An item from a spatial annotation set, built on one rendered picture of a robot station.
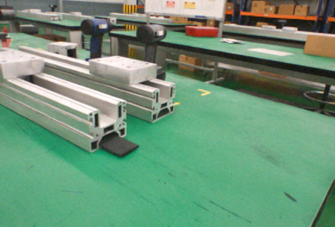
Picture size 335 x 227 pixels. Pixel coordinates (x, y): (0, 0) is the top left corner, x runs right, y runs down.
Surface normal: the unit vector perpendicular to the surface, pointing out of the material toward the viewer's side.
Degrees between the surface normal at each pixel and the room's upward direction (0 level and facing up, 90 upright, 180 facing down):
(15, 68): 90
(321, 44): 89
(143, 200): 0
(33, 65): 90
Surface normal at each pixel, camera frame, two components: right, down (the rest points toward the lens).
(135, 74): 0.81, 0.25
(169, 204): 0.06, -0.94
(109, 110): -0.58, 0.25
